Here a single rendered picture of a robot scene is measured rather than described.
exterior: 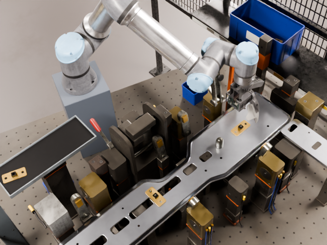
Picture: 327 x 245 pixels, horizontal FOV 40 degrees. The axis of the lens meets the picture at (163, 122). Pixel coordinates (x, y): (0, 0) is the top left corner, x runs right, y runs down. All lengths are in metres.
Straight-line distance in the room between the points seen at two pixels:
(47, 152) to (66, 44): 0.42
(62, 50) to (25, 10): 2.51
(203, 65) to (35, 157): 0.69
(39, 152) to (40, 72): 2.00
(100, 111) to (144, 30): 0.63
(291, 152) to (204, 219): 0.48
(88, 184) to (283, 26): 1.15
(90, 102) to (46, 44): 1.99
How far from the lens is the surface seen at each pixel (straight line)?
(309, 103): 1.93
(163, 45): 1.45
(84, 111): 1.94
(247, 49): 1.51
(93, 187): 1.66
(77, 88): 1.88
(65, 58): 1.78
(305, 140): 1.89
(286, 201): 2.07
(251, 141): 1.84
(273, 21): 2.21
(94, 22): 1.78
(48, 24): 4.06
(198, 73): 1.45
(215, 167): 1.76
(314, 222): 2.05
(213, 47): 1.54
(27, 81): 3.61
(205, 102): 1.91
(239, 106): 1.65
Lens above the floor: 2.50
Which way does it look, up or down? 53 degrees down
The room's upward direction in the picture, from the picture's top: 5 degrees counter-clockwise
